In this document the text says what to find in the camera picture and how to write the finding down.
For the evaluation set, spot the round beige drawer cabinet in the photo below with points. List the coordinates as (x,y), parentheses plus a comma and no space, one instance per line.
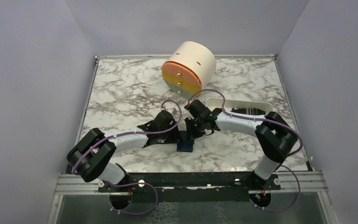
(189,69)

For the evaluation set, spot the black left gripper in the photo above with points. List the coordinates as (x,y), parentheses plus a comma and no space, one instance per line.
(175,138)

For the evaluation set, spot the white rectangular plastic tray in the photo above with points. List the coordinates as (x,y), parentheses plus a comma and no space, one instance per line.
(229,104)

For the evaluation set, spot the black metal base rail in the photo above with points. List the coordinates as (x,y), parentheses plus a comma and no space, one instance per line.
(190,187)

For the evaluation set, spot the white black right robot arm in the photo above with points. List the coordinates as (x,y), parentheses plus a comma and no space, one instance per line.
(273,133)

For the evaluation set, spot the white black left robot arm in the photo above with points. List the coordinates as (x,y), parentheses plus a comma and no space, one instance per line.
(90,157)

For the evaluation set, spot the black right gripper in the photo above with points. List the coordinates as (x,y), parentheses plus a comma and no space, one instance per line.
(194,136)

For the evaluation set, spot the blue card holder wallet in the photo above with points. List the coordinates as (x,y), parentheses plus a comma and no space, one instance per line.
(186,143)

